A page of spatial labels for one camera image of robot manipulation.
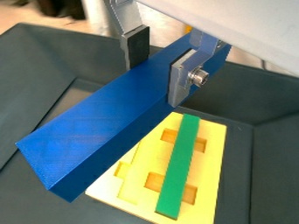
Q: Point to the green long bar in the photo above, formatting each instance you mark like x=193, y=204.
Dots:
x=172, y=194

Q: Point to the yellow slotted board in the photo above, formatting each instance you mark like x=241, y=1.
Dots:
x=132, y=184

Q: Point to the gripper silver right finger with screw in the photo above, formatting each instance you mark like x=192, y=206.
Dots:
x=188, y=71

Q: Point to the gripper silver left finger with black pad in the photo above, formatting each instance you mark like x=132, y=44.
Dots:
x=133, y=31

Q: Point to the blue long bar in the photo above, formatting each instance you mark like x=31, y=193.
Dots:
x=74, y=148

